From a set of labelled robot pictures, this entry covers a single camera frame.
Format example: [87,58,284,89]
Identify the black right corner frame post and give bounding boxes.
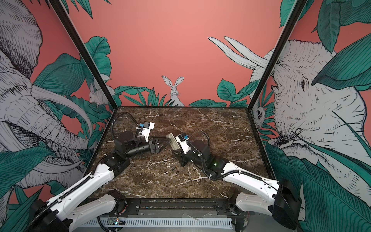
[247,0,307,112]

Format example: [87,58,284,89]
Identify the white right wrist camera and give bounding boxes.
[175,133,191,155]

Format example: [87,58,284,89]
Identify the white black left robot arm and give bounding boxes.
[25,129,178,232]

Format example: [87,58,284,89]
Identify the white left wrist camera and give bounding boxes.
[136,122,155,142]

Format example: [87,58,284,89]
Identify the black corner frame post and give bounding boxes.
[49,0,118,110]
[247,0,307,112]

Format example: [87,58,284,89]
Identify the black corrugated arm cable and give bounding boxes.
[199,130,279,192]
[111,112,140,146]

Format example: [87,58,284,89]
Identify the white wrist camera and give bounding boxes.
[136,122,155,142]
[175,133,191,155]

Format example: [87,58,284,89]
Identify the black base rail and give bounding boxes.
[123,198,247,217]

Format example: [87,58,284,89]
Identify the green circuit board with leds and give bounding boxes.
[107,217,126,227]

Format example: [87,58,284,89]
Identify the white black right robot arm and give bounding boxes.
[173,140,303,232]

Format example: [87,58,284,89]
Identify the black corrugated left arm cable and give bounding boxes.
[111,112,140,146]

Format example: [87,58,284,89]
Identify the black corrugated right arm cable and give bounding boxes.
[199,130,279,192]

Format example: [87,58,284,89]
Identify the black left corner frame post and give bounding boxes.
[49,0,118,110]

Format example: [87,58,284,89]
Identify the white slotted cable duct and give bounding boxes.
[78,217,234,230]

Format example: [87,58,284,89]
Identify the grey remote control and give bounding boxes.
[166,133,181,151]

